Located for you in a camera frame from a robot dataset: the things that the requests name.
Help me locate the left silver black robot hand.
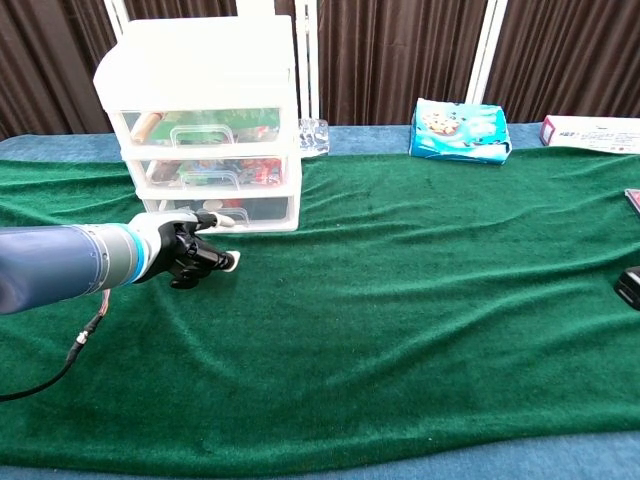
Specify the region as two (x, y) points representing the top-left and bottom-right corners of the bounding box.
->
(143, 209), (242, 291)

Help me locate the clear drawer with stationery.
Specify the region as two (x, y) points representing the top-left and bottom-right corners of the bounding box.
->
(142, 195), (296, 232)

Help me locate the clear drawer with snack packs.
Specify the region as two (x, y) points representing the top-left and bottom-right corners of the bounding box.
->
(128, 157), (289, 191)

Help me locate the clear drawer with green pack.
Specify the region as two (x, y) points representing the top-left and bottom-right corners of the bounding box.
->
(109, 107), (285, 147)

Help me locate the white plastic drawer unit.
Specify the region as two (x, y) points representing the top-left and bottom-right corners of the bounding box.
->
(92, 14), (303, 235)

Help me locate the green velvet tablecloth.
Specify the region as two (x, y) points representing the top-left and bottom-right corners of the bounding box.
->
(0, 147), (640, 479)

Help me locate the red snack pack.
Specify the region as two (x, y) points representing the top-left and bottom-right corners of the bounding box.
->
(234, 158), (284, 187)

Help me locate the wooden roller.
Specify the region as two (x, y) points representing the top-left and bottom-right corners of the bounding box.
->
(130, 112), (164, 144)

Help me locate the green package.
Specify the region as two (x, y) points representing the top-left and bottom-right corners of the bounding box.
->
(152, 109), (281, 141)

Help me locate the crumpled clear plastic bottle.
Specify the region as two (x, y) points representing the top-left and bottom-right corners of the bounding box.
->
(298, 118), (331, 160)

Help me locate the blue cookie package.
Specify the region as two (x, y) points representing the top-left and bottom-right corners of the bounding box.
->
(408, 97), (513, 166)

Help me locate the white pink carton box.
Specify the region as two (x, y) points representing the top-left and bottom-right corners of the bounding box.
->
(538, 114), (640, 156)

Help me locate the black ink bottle red cap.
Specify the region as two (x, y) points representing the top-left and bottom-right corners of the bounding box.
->
(613, 266), (640, 312)

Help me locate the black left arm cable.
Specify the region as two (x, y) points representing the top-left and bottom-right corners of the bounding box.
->
(0, 288), (111, 404)

